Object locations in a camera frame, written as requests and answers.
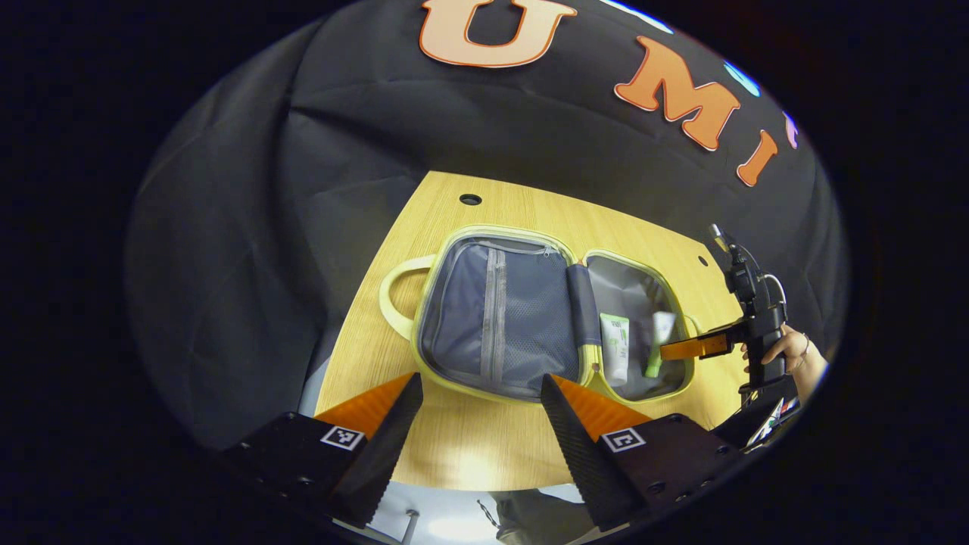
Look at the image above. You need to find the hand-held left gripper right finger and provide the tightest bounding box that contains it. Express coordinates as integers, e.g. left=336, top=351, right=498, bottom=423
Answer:
left=540, top=373, right=746, bottom=532

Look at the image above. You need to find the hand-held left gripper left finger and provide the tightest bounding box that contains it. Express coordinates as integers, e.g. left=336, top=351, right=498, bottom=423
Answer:
left=223, top=372, right=423, bottom=529

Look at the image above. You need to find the small white green-capped tube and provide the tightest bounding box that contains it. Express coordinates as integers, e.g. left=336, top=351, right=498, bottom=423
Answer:
left=643, top=311, right=678, bottom=378

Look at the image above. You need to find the green and white cream tube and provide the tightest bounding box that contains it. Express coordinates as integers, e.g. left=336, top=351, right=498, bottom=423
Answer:
left=600, top=313, right=631, bottom=388

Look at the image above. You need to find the pale yellow small suitcase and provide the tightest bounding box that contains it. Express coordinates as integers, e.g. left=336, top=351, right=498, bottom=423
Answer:
left=379, top=225, right=701, bottom=404

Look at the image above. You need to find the person's dark trouser leg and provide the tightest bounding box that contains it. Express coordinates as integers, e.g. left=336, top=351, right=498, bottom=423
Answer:
left=488, top=488, right=600, bottom=544

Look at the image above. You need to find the black backdrop cloth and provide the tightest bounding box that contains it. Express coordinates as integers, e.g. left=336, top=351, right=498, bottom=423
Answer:
left=125, top=0, right=849, bottom=451

